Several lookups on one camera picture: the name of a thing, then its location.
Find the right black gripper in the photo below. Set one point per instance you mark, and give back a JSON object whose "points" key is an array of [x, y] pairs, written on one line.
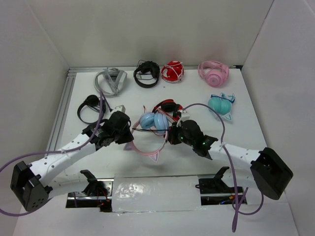
{"points": [[172, 134]]}

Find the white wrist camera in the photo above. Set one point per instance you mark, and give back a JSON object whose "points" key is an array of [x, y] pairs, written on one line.
{"points": [[183, 116], [120, 108]]}

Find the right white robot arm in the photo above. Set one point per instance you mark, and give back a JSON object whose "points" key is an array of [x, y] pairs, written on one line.
{"points": [[260, 169]]}

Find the blue pink cat-ear headphones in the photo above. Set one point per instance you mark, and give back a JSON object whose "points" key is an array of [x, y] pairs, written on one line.
{"points": [[152, 122]]}

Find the teal cat-ear headphones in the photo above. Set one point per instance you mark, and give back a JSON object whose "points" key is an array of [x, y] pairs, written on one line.
{"points": [[222, 104]]}

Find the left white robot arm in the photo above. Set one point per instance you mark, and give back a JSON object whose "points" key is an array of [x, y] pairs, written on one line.
{"points": [[36, 183]]}

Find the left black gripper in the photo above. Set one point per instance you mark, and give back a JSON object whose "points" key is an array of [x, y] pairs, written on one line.
{"points": [[128, 136]]}

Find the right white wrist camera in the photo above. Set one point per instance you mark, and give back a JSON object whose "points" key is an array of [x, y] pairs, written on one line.
{"points": [[183, 116]]}

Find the red white headphones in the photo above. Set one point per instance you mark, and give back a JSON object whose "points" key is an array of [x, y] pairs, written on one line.
{"points": [[173, 72]]}

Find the shiny foil-covered plate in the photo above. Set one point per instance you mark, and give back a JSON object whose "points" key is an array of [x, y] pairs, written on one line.
{"points": [[151, 194]]}

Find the red black headphones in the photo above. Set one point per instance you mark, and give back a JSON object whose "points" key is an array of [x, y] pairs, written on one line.
{"points": [[168, 107]]}

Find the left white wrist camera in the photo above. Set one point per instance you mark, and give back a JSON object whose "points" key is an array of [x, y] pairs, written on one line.
{"points": [[120, 108]]}

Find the black headphones with cable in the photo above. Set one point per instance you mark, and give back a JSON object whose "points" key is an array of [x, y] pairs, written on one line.
{"points": [[146, 70]]}

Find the small black headphones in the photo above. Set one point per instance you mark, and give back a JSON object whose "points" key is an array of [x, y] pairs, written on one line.
{"points": [[94, 103]]}

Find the grey white headphones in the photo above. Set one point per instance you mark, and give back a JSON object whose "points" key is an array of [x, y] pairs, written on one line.
{"points": [[114, 77]]}

